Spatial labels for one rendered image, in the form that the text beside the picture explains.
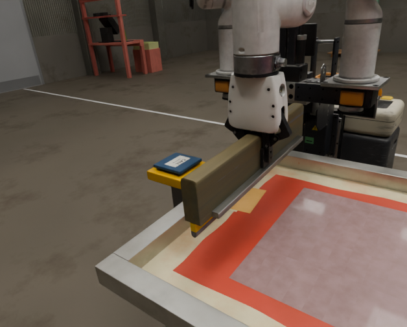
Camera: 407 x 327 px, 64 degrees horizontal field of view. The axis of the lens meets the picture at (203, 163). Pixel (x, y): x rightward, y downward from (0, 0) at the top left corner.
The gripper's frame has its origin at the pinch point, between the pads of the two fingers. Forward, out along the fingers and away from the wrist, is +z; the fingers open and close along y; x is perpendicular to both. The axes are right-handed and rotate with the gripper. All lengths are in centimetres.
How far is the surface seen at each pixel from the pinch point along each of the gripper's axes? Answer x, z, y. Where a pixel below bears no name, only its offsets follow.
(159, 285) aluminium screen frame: 27.2, 10.5, 1.7
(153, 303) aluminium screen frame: 29.8, 10.8, 0.6
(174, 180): -4.8, 15.0, 27.1
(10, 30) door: -329, -14, 786
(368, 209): -13.9, 14.5, -18.5
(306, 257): 6.6, 14.3, -12.8
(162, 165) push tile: -7.2, 13.0, 33.2
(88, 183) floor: -92, 111, 220
